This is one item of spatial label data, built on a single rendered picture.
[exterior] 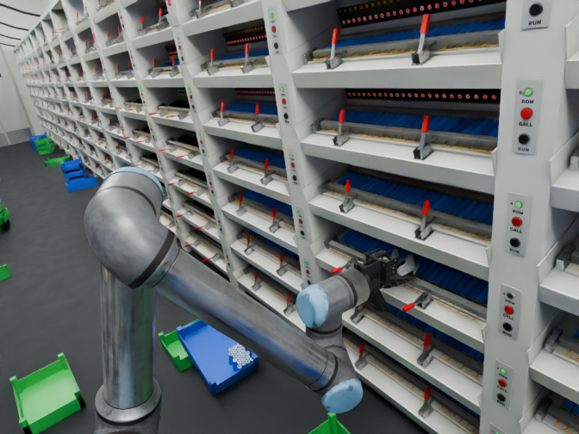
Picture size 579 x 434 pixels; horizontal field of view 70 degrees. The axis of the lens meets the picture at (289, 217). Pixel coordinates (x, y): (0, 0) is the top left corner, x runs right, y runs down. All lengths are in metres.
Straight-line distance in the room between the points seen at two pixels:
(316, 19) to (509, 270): 0.83
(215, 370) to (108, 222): 1.12
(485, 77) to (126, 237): 0.67
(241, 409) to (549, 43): 1.37
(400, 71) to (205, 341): 1.31
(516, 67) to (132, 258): 0.69
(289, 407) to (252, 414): 0.13
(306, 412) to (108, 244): 1.04
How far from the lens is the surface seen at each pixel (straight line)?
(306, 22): 1.26
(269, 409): 1.58
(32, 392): 2.09
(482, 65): 0.83
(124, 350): 0.99
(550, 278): 0.91
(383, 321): 1.38
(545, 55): 0.78
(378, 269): 1.07
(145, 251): 0.69
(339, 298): 0.97
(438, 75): 0.88
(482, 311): 1.08
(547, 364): 1.03
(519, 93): 0.80
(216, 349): 1.78
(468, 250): 0.98
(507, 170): 0.84
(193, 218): 2.45
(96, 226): 0.72
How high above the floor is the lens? 1.16
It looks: 23 degrees down
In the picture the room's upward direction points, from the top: 9 degrees counter-clockwise
